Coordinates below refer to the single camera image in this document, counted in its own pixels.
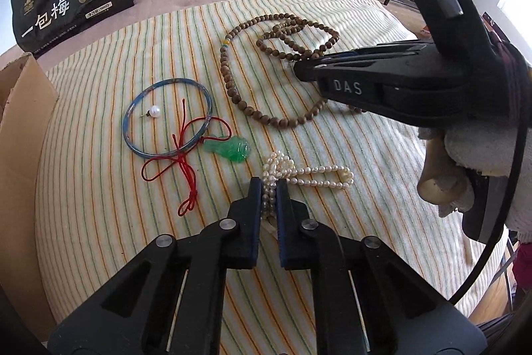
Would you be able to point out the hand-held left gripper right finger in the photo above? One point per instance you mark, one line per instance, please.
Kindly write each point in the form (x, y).
(282, 213)

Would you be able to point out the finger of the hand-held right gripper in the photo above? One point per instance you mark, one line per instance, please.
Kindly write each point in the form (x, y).
(324, 78)
(395, 51)

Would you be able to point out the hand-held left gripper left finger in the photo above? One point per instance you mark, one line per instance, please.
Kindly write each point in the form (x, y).
(256, 213)

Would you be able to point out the pearl stud earring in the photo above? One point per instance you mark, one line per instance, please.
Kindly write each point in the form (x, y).
(155, 111)

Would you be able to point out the striped cloth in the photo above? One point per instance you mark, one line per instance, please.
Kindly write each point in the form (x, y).
(124, 234)

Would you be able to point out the blue bangle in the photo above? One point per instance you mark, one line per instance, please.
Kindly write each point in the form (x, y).
(126, 126)

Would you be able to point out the cardboard box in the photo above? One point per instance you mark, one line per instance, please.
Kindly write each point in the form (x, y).
(20, 172)

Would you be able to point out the person's right hand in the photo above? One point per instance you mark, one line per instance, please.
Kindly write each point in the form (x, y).
(478, 149)

